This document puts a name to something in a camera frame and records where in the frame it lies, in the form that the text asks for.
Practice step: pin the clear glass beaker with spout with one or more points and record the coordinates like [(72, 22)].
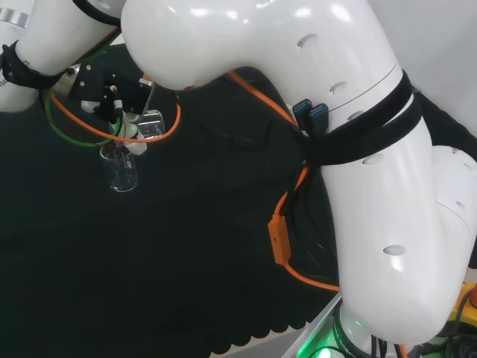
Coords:
[(151, 125)]

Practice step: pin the black bench cloth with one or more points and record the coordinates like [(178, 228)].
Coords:
[(149, 261)]

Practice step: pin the blue USB plug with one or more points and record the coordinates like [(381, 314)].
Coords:
[(302, 112), (319, 119)]

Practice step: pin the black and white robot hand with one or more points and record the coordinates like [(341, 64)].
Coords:
[(97, 85)]

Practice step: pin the grey metal base plate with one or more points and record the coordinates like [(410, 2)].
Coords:
[(309, 332)]

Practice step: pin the yellow stop button box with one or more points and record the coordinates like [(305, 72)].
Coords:
[(466, 306)]

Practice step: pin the tall clear glass beaker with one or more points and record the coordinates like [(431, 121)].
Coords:
[(121, 175)]

